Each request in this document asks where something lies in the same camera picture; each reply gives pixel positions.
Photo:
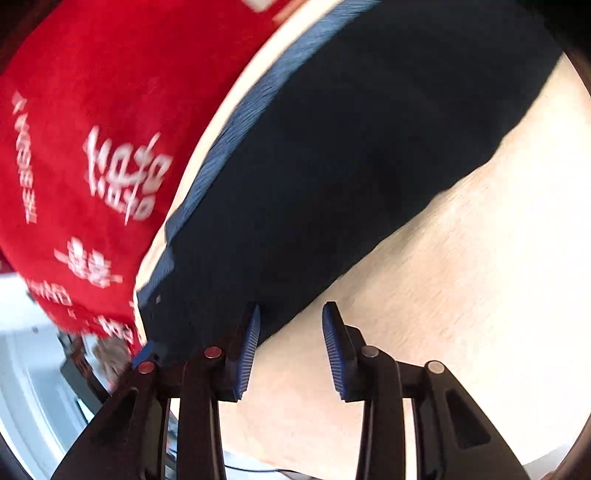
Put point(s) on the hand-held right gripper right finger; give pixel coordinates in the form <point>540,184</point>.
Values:
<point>333,350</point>

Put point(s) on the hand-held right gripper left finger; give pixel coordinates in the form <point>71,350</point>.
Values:
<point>248,350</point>

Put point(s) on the black pants with blue waistband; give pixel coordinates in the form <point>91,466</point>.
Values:
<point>346,161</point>

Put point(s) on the cream towel blanket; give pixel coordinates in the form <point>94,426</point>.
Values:
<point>485,277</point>

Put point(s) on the red printed blanket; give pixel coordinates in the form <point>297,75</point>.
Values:
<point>92,101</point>

